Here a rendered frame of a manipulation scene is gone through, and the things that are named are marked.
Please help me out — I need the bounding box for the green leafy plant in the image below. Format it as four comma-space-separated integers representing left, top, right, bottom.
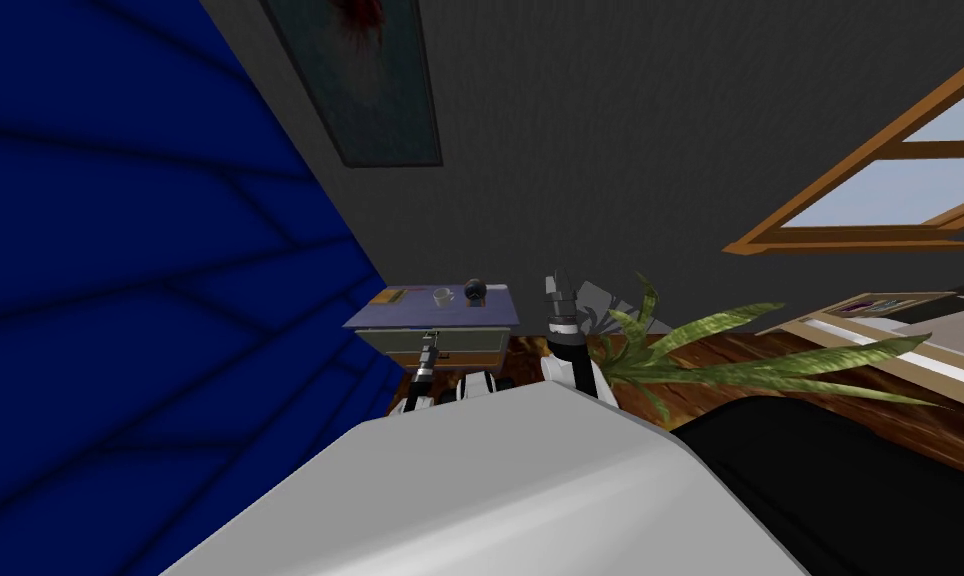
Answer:
587, 271, 944, 427

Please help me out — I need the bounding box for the wooden framed window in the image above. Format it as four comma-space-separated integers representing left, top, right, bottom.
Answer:
721, 43, 964, 258

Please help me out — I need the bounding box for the purple-topped nightstand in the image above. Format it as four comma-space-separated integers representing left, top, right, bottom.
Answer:
341, 282, 523, 377

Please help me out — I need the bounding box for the beige wooden furniture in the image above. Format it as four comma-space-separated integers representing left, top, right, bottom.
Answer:
756, 275, 964, 395

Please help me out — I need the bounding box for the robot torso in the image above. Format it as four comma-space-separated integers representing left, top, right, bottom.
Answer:
157, 370, 811, 576

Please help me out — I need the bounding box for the grey-green drawer front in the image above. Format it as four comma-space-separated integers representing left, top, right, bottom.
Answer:
360, 327, 513, 355

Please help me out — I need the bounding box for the dark framed wall picture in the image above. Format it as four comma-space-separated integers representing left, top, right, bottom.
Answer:
258, 0, 446, 170

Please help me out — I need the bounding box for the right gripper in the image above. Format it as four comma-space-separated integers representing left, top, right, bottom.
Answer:
544, 269, 581, 323

